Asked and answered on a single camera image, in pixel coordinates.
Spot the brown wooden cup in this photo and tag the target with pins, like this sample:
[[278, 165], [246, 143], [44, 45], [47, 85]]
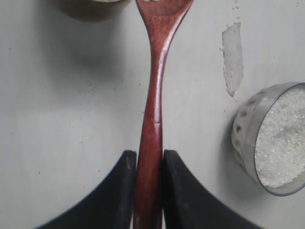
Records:
[[90, 10]]

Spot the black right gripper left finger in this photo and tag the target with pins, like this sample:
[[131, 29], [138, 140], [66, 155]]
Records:
[[109, 206]]

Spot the red wooden spoon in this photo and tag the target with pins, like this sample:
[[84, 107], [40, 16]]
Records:
[[162, 19]]

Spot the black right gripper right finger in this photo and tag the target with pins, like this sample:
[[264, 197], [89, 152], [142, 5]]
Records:
[[188, 205]]

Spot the clear tape patch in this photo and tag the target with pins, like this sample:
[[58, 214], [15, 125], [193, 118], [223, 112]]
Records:
[[233, 58]]

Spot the glass bowl of rice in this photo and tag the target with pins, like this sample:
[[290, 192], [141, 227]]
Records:
[[268, 135]]

